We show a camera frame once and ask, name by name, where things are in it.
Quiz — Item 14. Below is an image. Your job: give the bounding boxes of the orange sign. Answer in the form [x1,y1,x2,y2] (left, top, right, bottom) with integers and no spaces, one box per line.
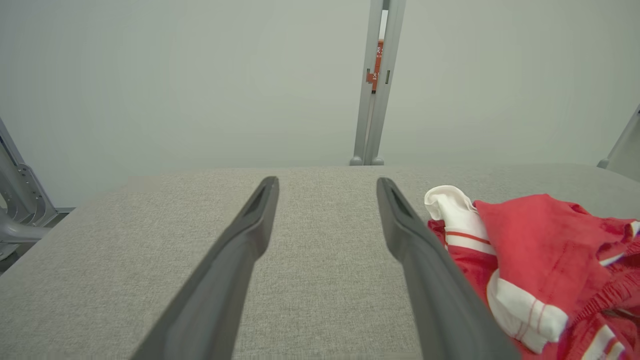
[366,39,385,93]

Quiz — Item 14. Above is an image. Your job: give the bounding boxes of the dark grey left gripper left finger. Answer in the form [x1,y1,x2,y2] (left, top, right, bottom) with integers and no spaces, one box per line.
[131,176,279,360]

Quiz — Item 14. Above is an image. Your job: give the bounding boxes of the grey slanted frame leg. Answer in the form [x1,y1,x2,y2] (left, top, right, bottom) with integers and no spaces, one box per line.
[596,104,640,182]

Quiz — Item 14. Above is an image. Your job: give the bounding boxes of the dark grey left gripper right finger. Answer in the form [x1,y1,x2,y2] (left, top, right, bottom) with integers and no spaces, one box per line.
[376,177,522,360]

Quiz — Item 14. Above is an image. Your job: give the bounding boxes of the grey fabric sofa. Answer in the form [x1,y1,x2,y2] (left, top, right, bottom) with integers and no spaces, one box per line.
[0,162,640,360]

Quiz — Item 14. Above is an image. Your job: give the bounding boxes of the grey metal bracket frame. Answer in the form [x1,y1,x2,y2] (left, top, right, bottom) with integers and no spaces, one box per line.
[0,117,76,273]

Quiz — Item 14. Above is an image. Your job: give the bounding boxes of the red shorts with white stripes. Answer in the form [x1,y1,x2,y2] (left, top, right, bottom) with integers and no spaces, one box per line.
[424,185,640,360]

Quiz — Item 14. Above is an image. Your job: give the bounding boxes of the grey metal frame post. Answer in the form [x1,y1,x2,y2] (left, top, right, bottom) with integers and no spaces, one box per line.
[349,0,407,166]

